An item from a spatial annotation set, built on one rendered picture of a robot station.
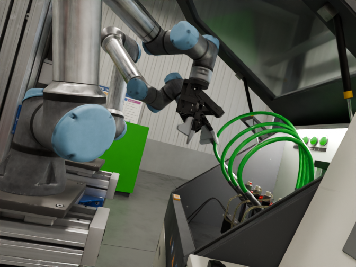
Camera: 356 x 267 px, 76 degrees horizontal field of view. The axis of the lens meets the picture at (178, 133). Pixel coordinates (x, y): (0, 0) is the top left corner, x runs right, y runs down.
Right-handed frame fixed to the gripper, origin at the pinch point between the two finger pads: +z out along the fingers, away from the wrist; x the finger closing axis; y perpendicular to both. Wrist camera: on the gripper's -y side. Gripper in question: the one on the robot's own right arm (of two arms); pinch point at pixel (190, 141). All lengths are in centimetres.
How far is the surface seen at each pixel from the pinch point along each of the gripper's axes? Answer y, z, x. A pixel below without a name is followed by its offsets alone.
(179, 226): -3.6, 28.8, 0.2
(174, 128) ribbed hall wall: -30, -28, -664
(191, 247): -5.9, 28.8, 13.3
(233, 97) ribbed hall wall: -203, -183, -685
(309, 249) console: -27.3, 16.5, 29.4
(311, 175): -35.9, 0.9, 12.5
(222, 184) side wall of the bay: -29, 18, -43
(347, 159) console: -32.5, -4.9, 27.7
